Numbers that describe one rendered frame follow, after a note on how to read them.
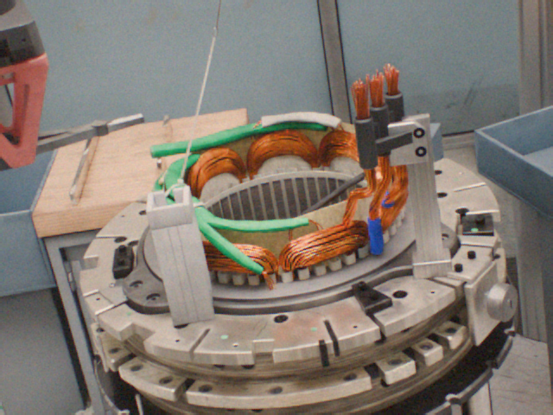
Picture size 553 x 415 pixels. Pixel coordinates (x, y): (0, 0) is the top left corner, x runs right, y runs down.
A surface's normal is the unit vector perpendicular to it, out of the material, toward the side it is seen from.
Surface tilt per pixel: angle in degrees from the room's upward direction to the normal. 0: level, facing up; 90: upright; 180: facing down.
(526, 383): 0
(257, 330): 0
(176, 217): 90
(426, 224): 90
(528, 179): 90
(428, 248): 90
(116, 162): 0
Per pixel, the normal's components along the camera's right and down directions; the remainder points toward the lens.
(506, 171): -0.92, 0.30
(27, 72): 0.38, 0.69
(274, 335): -0.16, -0.88
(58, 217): 0.03, 0.45
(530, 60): -0.62, 0.44
